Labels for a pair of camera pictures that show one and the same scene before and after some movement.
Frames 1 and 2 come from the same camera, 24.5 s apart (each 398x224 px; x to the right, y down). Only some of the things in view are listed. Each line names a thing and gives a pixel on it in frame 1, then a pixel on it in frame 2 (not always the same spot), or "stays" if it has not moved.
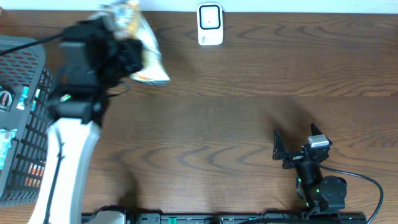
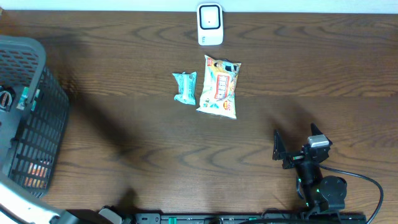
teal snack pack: (6, 136) -> (187, 83)
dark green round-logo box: (7, 96) stays
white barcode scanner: (210, 23) stays
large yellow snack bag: (125, 18) -> (220, 79)
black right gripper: (293, 158) stays
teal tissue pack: (23, 99) stays
